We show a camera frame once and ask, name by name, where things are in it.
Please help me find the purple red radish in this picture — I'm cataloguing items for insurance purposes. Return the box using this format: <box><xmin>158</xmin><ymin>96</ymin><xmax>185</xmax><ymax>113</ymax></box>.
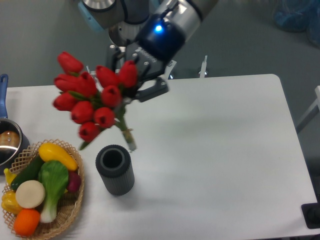
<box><xmin>66</xmin><ymin>171</ymin><xmax>82</xmax><ymax>193</ymax></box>

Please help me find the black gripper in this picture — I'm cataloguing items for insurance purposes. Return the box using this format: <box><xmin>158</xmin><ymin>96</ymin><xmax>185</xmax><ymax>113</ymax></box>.
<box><xmin>106</xmin><ymin>13</ymin><xmax>186</xmax><ymax>103</ymax></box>

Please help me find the blue handled saucepan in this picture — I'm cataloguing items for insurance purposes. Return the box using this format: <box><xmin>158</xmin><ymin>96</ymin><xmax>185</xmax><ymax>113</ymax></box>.
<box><xmin>0</xmin><ymin>73</ymin><xmax>30</xmax><ymax>176</ymax></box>

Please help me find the green bok choy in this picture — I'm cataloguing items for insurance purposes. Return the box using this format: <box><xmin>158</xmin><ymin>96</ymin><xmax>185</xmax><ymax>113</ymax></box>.
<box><xmin>38</xmin><ymin>160</ymin><xmax>69</xmax><ymax>224</ymax></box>

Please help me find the red tulip bouquet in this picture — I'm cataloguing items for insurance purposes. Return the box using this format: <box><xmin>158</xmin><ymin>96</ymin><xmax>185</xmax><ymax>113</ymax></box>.
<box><xmin>52</xmin><ymin>51</ymin><xmax>138</xmax><ymax>152</ymax></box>

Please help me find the yellow squash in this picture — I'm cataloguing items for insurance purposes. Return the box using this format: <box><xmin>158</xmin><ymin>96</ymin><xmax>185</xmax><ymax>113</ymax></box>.
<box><xmin>38</xmin><ymin>142</ymin><xmax>78</xmax><ymax>171</ymax></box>

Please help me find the white furniture leg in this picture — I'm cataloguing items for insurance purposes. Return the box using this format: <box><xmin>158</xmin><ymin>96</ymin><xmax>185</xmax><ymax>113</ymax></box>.
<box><xmin>295</xmin><ymin>85</ymin><xmax>320</xmax><ymax>134</ymax></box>

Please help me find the dark green cucumber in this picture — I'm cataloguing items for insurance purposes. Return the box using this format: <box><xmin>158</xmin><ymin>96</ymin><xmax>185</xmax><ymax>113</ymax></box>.
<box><xmin>10</xmin><ymin>155</ymin><xmax>45</xmax><ymax>191</ymax></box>

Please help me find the blue plastic bag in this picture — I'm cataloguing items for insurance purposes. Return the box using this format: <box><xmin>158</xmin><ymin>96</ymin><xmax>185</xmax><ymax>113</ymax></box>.
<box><xmin>272</xmin><ymin>0</ymin><xmax>320</xmax><ymax>48</ymax></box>

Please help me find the woven wicker basket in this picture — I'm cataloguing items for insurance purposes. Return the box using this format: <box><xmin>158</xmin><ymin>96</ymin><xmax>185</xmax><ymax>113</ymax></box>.
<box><xmin>1</xmin><ymin>139</ymin><xmax>85</xmax><ymax>240</ymax></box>

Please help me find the yellow bell pepper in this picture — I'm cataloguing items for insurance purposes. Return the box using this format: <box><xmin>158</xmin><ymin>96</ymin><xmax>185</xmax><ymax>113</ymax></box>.
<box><xmin>1</xmin><ymin>190</ymin><xmax>23</xmax><ymax>215</ymax></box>

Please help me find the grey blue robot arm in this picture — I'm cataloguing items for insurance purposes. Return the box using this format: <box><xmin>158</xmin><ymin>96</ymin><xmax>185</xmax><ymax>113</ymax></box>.
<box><xmin>78</xmin><ymin>0</ymin><xmax>217</xmax><ymax>105</ymax></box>

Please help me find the orange fruit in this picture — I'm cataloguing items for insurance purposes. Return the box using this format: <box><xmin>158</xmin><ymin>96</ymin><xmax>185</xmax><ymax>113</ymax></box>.
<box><xmin>13</xmin><ymin>208</ymin><xmax>41</xmax><ymax>237</ymax></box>

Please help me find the dark grey ribbed vase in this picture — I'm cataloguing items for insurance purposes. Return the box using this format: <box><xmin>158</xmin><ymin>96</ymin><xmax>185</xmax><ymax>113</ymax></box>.
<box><xmin>95</xmin><ymin>144</ymin><xmax>135</xmax><ymax>196</ymax></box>

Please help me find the yellow banana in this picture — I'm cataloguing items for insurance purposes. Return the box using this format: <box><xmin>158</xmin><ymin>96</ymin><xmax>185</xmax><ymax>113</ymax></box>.
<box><xmin>3</xmin><ymin>168</ymin><xmax>17</xmax><ymax>186</ymax></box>

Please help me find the black device at table edge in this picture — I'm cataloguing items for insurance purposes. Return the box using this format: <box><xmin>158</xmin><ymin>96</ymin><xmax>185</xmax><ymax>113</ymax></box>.
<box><xmin>301</xmin><ymin>202</ymin><xmax>320</xmax><ymax>229</ymax></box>

